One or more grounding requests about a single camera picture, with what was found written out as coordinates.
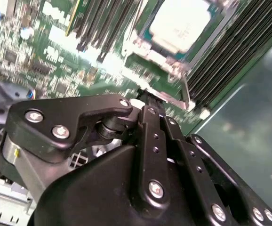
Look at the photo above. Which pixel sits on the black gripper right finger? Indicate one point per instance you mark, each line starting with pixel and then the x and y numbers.
pixel 193 162

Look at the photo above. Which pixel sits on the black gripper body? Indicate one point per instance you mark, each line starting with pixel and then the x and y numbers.
pixel 91 200

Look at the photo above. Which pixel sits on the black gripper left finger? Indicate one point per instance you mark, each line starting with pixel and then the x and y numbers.
pixel 56 110

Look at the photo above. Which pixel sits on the metal socket cover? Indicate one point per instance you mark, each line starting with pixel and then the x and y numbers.
pixel 171 99

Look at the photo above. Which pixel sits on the silver CPU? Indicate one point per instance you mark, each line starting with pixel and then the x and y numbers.
pixel 180 23

